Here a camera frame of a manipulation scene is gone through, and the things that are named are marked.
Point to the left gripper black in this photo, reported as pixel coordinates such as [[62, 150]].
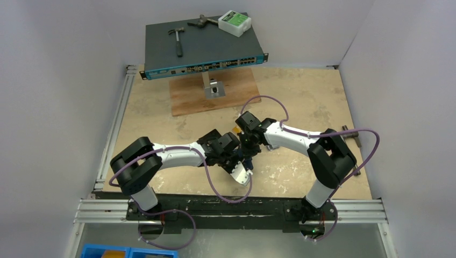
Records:
[[236, 159]]

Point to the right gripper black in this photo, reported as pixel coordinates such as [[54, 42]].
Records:
[[247, 143]]

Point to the black credit card stack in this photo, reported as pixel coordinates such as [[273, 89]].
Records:
[[211, 136]]

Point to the blue leather card holder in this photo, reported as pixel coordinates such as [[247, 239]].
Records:
[[246, 158]]

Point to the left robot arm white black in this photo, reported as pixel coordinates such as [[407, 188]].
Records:
[[137, 164]]

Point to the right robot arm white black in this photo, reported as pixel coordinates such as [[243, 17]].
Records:
[[330, 157]]

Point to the brown wooden board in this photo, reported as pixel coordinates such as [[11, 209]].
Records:
[[187, 93]]

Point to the small black hammer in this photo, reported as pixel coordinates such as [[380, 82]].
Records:
[[176, 31]]

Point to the white green electrical box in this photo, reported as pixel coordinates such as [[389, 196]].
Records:
[[234, 23]]

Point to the dark metal tool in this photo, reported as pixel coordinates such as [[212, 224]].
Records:
[[203, 21]]

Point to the blue plastic bin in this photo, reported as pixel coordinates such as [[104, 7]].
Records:
[[94, 250]]

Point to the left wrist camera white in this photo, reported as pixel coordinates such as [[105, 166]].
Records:
[[240, 174]]

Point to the metal stand bracket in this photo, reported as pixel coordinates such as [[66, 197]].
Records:
[[212, 87]]

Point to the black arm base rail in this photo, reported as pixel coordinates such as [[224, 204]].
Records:
[[177, 212]]

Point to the blue network switch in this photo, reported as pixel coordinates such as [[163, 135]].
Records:
[[204, 49]]

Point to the metal door handle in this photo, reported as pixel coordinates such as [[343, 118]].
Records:
[[355, 137]]

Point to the aluminium frame rail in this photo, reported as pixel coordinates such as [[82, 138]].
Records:
[[114, 211]]

